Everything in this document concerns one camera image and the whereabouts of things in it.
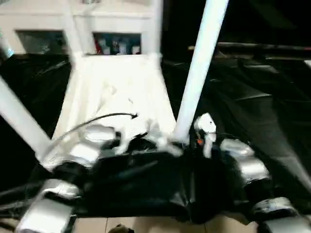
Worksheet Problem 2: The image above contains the white plastic table top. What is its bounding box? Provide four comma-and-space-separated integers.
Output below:
41, 52, 184, 168

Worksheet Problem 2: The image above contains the white plastic table leg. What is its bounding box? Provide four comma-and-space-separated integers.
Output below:
0, 77, 53, 157
62, 0, 84, 63
171, 0, 229, 145
148, 0, 164, 60

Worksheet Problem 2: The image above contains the black table mat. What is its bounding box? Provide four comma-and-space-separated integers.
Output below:
0, 46, 311, 221

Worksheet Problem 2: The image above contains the black left robot foot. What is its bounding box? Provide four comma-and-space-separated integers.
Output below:
108, 224, 135, 233

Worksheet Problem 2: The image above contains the white glass door cabinet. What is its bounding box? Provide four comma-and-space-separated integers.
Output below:
0, 0, 164, 55

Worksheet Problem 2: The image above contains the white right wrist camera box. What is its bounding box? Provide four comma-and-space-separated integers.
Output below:
193, 113, 217, 159

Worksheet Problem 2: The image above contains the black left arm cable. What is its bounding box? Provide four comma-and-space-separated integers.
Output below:
51, 112, 138, 146

